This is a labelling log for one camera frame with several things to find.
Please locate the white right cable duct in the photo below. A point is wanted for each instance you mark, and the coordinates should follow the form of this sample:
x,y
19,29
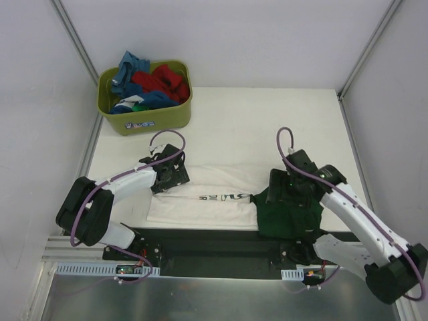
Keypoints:
x,y
302,274

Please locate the olive green plastic bin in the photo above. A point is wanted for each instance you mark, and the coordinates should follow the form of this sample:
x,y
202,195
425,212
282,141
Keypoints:
x,y
142,121

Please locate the bright green cloth in bin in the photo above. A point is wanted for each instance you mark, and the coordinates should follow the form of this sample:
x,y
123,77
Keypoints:
x,y
139,108

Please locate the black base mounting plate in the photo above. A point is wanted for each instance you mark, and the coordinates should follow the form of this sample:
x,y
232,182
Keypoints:
x,y
229,254

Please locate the white left cable duct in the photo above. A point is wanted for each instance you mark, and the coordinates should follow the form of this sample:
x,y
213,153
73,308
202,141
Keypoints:
x,y
106,269

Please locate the left aluminium frame post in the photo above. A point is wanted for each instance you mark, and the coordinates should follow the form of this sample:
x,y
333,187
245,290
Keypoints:
x,y
66,21

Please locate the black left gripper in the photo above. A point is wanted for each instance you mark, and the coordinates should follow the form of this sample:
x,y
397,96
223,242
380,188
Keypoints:
x,y
174,174

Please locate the white cable duct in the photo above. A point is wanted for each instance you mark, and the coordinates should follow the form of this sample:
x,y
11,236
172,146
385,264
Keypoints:
x,y
302,274
106,269

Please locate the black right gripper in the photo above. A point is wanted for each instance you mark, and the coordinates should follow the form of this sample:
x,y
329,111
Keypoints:
x,y
277,184

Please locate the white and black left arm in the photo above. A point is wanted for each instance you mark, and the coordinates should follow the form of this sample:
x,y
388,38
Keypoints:
x,y
86,211

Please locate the right aluminium frame post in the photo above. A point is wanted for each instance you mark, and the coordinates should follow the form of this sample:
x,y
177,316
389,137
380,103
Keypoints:
x,y
370,46

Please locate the blue t-shirt in bin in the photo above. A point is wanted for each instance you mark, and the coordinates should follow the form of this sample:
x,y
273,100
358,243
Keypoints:
x,y
131,94

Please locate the red t-shirt in bin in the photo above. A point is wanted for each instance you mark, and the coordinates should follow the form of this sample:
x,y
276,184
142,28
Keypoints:
x,y
164,80

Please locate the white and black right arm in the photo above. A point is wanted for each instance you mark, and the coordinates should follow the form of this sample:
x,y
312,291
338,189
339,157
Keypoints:
x,y
388,263

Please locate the aluminium front rail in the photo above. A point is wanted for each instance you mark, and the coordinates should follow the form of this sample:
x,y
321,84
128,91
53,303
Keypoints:
x,y
59,249

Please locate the aluminium frame post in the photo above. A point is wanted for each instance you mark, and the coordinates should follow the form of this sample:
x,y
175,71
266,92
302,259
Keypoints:
x,y
66,21
370,46

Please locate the white green-sleeved Charlie Brown shirt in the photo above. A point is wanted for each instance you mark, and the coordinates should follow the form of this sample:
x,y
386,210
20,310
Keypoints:
x,y
234,197

